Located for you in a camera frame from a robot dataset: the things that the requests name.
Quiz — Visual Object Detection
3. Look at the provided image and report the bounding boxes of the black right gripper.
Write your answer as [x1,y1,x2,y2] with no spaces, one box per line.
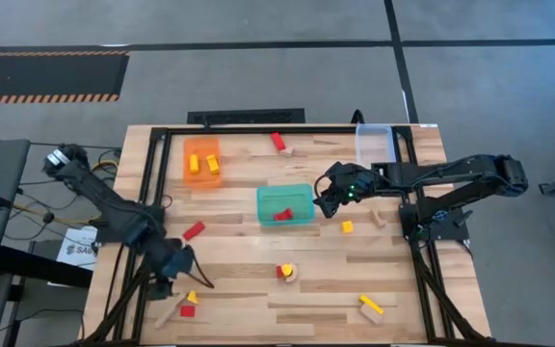
[314,161,380,221]

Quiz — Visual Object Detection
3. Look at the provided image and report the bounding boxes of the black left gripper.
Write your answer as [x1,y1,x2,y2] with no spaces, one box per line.
[147,263,193,301]

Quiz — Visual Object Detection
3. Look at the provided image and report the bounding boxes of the long yellow wood block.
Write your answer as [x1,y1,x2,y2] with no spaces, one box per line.
[357,294,385,316]

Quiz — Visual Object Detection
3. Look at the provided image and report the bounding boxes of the chunky natural wood block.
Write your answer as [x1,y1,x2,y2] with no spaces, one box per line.
[358,303,383,326]

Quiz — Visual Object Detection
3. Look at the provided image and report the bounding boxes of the yellow rectangular wood block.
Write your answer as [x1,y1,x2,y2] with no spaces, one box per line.
[204,153,222,175]

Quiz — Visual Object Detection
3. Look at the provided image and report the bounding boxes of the green translucent plastic bin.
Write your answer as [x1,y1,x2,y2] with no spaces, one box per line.
[255,182,316,227]

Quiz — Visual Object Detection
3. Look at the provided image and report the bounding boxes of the clear plastic bin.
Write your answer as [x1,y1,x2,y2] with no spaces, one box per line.
[355,123,398,170]

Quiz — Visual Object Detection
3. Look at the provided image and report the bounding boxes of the white printed paper sheet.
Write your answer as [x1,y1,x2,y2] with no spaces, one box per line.
[55,226,98,272]

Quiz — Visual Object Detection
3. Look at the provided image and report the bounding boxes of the orange translucent plastic bin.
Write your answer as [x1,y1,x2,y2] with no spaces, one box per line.
[182,137,223,189]

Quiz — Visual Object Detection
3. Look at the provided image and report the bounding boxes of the black perforated floor mat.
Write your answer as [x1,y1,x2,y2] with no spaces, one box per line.
[186,107,306,126]

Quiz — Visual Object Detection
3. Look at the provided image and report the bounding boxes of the dark grey side table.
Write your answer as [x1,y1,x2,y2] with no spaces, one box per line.
[0,139,32,283]

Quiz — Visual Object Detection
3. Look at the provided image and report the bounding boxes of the black hazard-striped floor mat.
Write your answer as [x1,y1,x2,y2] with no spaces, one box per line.
[0,50,131,105]

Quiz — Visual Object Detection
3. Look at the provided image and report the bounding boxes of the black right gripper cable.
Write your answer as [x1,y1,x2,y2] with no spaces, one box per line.
[312,168,336,200]

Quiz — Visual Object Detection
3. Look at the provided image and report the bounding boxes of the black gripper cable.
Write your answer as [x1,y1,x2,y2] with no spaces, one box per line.
[188,250,215,289]
[312,168,336,200]

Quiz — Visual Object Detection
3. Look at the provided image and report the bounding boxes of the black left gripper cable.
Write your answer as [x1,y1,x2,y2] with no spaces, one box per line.
[188,250,215,289]

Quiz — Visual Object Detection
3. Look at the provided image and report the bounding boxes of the black aluminium table frame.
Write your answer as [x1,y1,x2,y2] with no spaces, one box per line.
[80,124,494,347]

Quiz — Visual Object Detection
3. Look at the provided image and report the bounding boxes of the yellow cable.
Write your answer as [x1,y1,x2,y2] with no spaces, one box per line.
[11,160,119,227]

